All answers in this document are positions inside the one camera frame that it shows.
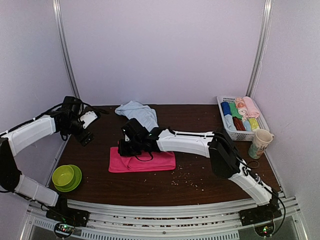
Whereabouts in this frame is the yellow rolled towel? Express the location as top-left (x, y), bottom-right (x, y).
top-left (248, 118), bottom-right (260, 132)

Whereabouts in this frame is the green rolled towel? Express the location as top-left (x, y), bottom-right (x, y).
top-left (228, 102), bottom-right (243, 120)

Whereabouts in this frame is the aluminium post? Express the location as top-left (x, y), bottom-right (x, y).
top-left (52, 0), bottom-right (80, 99)
top-left (246, 0), bottom-right (274, 99)

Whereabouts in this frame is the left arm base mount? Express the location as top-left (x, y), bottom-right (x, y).
top-left (45, 206), bottom-right (90, 227)

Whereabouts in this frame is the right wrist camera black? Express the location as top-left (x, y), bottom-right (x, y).
top-left (121, 118), bottom-right (149, 142)

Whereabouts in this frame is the magenta pink towel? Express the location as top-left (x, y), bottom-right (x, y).
top-left (108, 147), bottom-right (176, 173)

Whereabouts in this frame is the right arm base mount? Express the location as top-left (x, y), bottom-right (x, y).
top-left (238, 203), bottom-right (282, 226)

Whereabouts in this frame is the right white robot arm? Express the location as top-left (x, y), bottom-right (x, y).
top-left (118, 127), bottom-right (279, 221)

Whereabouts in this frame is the right aluminium post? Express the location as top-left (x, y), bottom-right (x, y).
top-left (246, 0), bottom-right (274, 99)

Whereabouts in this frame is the aluminium front rail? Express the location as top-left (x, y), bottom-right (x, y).
top-left (18, 193), bottom-right (310, 240)

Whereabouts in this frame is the light blue rolled towel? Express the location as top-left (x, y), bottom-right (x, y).
top-left (224, 114), bottom-right (237, 131)

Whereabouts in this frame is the green bowl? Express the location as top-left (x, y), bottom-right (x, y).
top-left (51, 165), bottom-right (75, 187)

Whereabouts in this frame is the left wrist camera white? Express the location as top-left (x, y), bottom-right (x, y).
top-left (79, 111), bottom-right (98, 129)

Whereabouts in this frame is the white plastic basket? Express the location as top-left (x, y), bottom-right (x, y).
top-left (216, 96), bottom-right (270, 141)

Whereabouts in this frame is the light pink rolled towel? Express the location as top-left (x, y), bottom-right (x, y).
top-left (243, 96), bottom-right (260, 118)

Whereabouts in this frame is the green plate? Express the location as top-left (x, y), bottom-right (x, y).
top-left (53, 164), bottom-right (82, 193)

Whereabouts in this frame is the left aluminium post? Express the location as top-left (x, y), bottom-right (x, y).
top-left (52, 0), bottom-right (80, 99)

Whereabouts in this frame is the cream patterned mug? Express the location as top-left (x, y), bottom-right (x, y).
top-left (248, 129), bottom-right (275, 159)

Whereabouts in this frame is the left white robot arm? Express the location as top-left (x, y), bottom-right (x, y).
top-left (0, 111), bottom-right (98, 222)

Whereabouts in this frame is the dark red rolled towel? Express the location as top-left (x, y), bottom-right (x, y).
top-left (232, 116), bottom-right (246, 131)

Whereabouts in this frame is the cartoon print rolled towel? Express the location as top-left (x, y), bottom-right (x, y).
top-left (234, 97), bottom-right (248, 118)

